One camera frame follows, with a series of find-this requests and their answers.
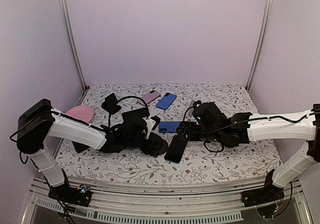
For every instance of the dark round base stand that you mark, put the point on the dark round base stand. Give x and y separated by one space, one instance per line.
158 145

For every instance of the pink round dish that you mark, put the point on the pink round dish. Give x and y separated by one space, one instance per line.
82 112

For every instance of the black folding phone stand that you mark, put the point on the black folding phone stand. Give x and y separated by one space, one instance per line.
110 104

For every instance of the aluminium frame post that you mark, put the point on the aluminium frame post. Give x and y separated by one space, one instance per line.
72 44
260 43

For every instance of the teal phone dark screen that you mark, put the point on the teal phone dark screen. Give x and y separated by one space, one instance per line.
176 149

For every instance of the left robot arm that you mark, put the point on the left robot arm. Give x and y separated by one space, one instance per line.
42 121

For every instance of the blue phone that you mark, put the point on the blue phone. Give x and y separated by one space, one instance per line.
166 101
168 127

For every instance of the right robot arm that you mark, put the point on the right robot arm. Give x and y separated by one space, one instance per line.
212 125

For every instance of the left aluminium frame post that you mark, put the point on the left aluminium frame post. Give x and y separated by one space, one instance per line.
72 44

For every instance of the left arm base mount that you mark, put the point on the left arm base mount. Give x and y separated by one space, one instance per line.
66 194

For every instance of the black phone on left stand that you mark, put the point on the black phone on left stand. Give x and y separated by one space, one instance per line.
79 147

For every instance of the white silver stand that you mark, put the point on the white silver stand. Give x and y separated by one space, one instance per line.
192 105

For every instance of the floral table mat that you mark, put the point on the floral table mat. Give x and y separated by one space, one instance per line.
199 164

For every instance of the right aluminium frame post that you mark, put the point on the right aluminium frame post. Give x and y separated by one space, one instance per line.
260 43

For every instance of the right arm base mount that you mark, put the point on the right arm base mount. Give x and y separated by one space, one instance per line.
268 193

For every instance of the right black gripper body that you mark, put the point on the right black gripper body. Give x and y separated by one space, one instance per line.
195 136

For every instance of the pink phone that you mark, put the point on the pink phone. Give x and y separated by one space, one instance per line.
151 96

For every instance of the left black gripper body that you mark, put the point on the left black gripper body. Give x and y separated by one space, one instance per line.
145 149

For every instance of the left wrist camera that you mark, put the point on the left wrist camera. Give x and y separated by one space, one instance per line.
151 124

